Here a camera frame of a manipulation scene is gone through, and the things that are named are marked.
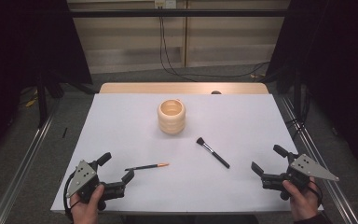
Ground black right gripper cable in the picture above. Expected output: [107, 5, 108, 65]
[309, 180, 324, 207]

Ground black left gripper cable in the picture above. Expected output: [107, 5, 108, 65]
[62, 172, 76, 217]

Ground black horizontal frame bar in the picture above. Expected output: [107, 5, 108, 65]
[69, 8, 288, 18]

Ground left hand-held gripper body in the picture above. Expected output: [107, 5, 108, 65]
[65, 159, 127, 211]

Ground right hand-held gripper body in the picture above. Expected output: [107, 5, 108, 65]
[260, 153, 340, 201]

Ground black power cable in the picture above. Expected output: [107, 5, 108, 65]
[158, 7, 271, 79]
[161, 7, 185, 69]

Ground person's left hand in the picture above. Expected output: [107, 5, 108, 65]
[69, 184, 105, 224]

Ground black makeup brush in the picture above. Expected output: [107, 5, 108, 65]
[196, 136, 231, 170]

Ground black stand pole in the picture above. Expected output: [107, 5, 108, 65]
[36, 74, 49, 128]

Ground white wall power outlet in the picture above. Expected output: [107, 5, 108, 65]
[154, 0, 177, 9]

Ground small yellow floor object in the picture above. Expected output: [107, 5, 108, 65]
[24, 90, 40, 108]

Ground black pencil with orange end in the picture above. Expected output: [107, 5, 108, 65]
[124, 162, 171, 172]

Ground white table cover sheet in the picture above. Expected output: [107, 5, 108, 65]
[49, 92, 324, 216]

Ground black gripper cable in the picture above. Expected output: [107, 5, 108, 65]
[309, 180, 324, 207]
[62, 172, 76, 217]

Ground person's right hand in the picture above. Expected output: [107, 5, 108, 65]
[282, 177, 321, 222]

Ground black curtain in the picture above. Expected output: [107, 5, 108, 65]
[0, 0, 93, 162]
[266, 0, 358, 180]

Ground cream ribbed holder cup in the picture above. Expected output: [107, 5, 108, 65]
[157, 98, 186, 135]

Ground metal floor rail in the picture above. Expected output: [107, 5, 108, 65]
[0, 104, 61, 224]
[279, 94, 358, 224]

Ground black floor cable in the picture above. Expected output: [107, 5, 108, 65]
[287, 90, 311, 141]

